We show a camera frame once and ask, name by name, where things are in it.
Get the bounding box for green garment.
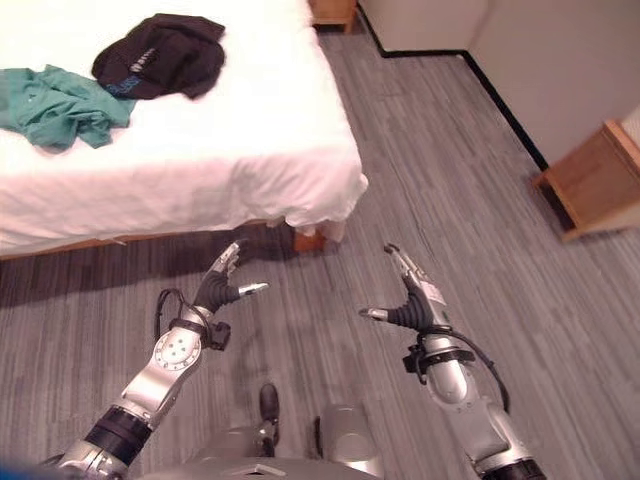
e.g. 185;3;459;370
0;63;137;150

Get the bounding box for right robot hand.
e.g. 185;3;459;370
358;243;449;333

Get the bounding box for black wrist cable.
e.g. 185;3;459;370
152;287;199;346
449;331;511;414

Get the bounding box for silver robot body and legs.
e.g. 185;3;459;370
144;382;384;480

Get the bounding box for black printed garment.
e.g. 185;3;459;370
91;13;227;102

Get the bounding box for bed with white sheet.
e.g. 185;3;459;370
0;0;370;261

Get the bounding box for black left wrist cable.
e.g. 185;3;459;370
152;287;199;346

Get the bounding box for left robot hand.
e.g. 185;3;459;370
192;238;270;314

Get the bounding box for wooden furniture leg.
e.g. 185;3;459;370
308;0;359;34

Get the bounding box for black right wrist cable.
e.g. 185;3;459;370
449;331;511;414

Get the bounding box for wooden nightstand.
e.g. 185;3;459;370
531;118;640;244

